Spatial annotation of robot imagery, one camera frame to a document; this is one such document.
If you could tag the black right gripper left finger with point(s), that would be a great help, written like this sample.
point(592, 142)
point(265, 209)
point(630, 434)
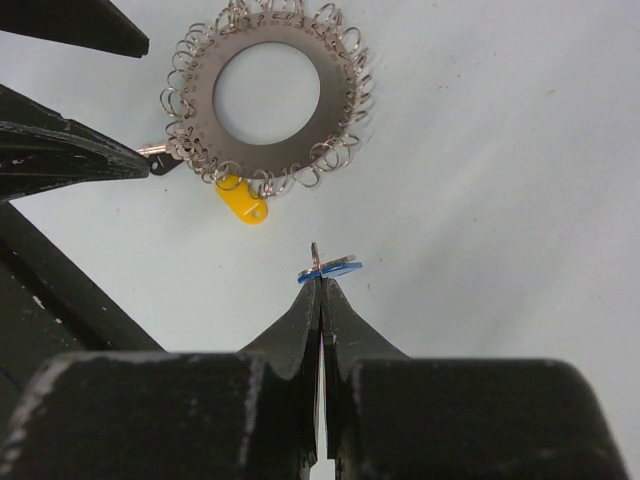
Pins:
point(249, 414)

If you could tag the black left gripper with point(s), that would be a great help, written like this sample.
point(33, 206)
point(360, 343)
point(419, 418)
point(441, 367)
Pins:
point(49, 305)

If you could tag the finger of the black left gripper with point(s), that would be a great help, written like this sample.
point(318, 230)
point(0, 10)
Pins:
point(92, 24)

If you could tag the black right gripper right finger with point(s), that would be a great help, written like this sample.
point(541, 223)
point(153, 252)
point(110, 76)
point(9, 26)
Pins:
point(391, 416)

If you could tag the blue key tag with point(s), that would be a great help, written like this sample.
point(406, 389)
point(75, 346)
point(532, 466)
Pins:
point(329, 271)

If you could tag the silver key dark head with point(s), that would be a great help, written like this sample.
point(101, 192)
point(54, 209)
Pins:
point(317, 263)

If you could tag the dark key on holder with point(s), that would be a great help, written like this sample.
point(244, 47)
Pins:
point(162, 159)

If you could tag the yellow key tag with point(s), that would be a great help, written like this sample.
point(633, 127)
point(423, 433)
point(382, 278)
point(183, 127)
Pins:
point(241, 199)

